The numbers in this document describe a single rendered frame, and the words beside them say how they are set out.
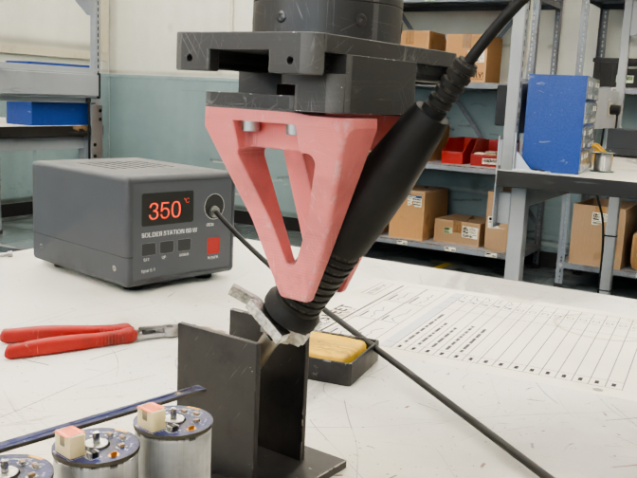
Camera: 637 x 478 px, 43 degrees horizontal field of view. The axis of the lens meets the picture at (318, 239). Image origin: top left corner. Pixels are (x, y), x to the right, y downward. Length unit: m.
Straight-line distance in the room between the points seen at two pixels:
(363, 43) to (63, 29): 5.98
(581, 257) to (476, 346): 3.75
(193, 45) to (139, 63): 6.04
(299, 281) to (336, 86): 0.08
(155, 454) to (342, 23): 0.16
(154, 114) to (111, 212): 5.56
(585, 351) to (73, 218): 0.43
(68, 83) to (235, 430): 3.05
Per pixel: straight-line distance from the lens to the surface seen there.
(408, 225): 4.64
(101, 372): 0.50
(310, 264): 0.31
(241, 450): 0.35
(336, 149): 0.28
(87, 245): 0.71
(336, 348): 0.50
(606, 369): 0.57
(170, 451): 0.26
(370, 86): 0.29
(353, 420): 0.44
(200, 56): 0.30
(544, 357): 0.57
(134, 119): 6.36
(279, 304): 0.33
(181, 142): 6.07
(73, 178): 0.72
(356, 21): 0.30
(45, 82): 3.29
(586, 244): 4.31
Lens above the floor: 0.92
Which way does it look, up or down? 10 degrees down
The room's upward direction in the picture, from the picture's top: 3 degrees clockwise
